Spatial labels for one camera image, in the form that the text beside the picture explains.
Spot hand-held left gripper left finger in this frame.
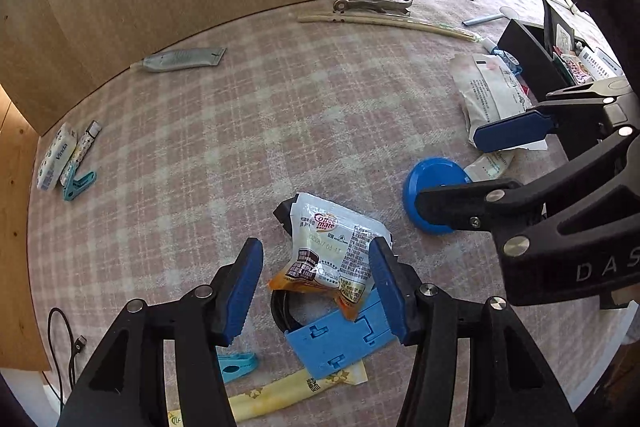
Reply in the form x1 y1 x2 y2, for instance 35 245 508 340
57 237 265 427

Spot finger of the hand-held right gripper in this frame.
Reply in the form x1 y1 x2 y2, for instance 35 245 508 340
415 127 640 234
472 78 629 154

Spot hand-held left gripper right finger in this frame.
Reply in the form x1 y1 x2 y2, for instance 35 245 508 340
369 237 573 427

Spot blue round lid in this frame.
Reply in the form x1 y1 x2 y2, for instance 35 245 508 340
402 157 472 236

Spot white creamer sachet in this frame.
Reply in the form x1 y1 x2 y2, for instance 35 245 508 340
270 193 394 321

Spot black storage box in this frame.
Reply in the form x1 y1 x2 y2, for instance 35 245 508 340
497 0 626 158

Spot white printed plastic bag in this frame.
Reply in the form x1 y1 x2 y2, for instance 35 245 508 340
449 54 549 152

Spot blue plastic clip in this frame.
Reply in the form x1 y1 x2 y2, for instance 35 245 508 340
215 351 259 383

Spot blue white small tube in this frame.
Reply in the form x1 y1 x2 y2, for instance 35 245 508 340
481 38 524 76

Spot blue plastic phone stand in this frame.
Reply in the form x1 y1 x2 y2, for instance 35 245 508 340
284 287 397 381

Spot white card packet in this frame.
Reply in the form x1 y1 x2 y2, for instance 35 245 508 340
552 24 577 54

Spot yellow straw packet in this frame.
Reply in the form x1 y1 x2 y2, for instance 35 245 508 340
167 364 369 424

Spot white plastic spoon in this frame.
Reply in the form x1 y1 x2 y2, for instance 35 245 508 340
462 7 521 27

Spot sleeved wooden chopsticks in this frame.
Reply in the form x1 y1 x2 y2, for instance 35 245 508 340
298 13 484 42

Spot teal plastic clip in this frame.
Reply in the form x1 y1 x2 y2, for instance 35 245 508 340
62 162 99 202

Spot patterned slim tube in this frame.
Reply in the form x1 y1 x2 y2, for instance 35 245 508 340
59 121 104 186

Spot white patterned tissue pack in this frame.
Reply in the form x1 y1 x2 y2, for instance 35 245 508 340
36 122 79 192

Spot pine wood side board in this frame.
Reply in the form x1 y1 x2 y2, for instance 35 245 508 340
0 82 52 373

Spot black coiled cable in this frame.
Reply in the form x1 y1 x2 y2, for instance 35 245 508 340
270 201 313 334

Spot black usb cable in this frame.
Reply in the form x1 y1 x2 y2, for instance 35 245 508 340
47 307 87 403

